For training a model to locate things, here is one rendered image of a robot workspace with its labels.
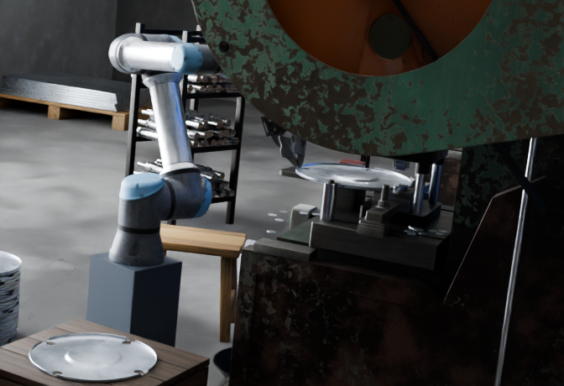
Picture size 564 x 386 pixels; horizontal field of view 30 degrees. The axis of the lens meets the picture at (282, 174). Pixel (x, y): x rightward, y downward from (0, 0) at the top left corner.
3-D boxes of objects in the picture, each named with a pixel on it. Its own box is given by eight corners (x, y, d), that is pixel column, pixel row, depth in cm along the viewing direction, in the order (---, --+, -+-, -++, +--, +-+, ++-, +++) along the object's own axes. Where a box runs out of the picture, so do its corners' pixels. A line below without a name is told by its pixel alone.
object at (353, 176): (278, 176, 254) (279, 173, 254) (318, 160, 281) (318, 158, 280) (394, 196, 244) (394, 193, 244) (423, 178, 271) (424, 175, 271)
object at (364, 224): (357, 233, 237) (362, 189, 235) (377, 219, 253) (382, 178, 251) (382, 237, 235) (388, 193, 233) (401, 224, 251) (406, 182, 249)
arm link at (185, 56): (91, 31, 295) (186, 35, 257) (125, 33, 302) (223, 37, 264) (90, 72, 297) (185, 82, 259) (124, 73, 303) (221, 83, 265)
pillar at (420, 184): (410, 214, 249) (418, 156, 246) (413, 212, 251) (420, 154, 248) (420, 216, 248) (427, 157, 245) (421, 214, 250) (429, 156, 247)
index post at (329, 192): (319, 219, 247) (323, 179, 245) (323, 217, 249) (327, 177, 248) (331, 221, 246) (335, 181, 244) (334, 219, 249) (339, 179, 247)
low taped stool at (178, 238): (132, 332, 362) (139, 237, 356) (146, 310, 386) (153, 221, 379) (231, 344, 360) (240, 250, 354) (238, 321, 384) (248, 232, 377)
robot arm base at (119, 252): (97, 255, 289) (100, 220, 287) (138, 247, 301) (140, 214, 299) (134, 269, 280) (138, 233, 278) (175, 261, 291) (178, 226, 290)
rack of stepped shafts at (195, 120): (176, 237, 491) (194, 32, 472) (113, 214, 519) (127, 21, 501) (240, 226, 523) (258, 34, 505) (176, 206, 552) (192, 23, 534)
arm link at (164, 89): (153, 226, 294) (122, 41, 304) (197, 221, 304) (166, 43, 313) (174, 216, 285) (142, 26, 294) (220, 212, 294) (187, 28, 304)
